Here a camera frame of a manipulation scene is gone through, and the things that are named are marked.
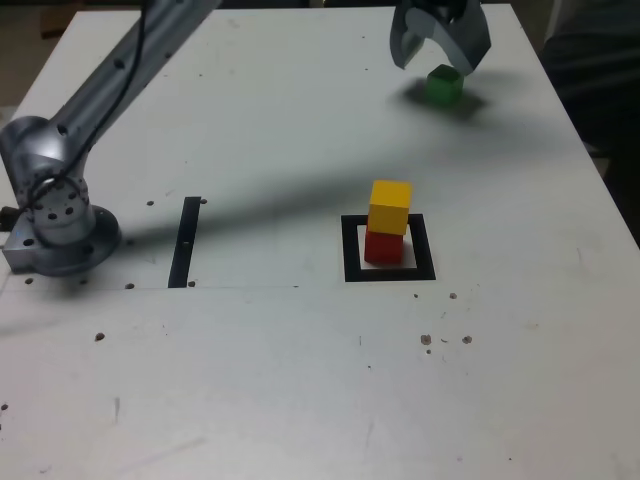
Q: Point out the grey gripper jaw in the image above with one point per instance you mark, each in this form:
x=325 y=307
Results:
x=402 y=40
x=465 y=40

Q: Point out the green cube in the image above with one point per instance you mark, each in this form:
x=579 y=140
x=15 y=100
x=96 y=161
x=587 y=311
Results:
x=442 y=87

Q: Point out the yellow cube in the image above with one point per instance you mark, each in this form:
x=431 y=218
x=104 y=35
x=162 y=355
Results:
x=387 y=210

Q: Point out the red cube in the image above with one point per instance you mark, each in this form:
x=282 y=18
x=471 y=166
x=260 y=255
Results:
x=382 y=247

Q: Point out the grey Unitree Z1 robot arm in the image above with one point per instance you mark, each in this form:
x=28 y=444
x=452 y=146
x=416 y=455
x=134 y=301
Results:
x=75 y=130

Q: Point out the black tape square outline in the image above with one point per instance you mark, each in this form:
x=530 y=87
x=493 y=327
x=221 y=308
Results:
x=350 y=250

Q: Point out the black tape strip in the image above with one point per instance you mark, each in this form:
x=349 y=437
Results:
x=182 y=240

